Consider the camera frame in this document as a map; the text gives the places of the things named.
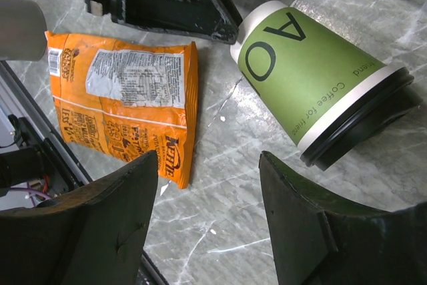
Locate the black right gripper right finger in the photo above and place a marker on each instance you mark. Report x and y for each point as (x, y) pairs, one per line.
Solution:
(319, 237)

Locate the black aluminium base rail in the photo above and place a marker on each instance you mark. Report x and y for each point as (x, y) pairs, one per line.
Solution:
(36, 165)

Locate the green paper coffee cup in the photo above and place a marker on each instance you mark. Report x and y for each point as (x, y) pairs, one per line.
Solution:
(307, 75)

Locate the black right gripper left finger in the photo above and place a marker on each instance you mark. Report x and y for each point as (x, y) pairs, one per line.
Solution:
(92, 235)

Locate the black plastic cup lid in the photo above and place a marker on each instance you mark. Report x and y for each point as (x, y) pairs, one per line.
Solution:
(370, 114)

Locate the orange chips bag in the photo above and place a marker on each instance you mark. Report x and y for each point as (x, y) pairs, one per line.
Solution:
(123, 99)

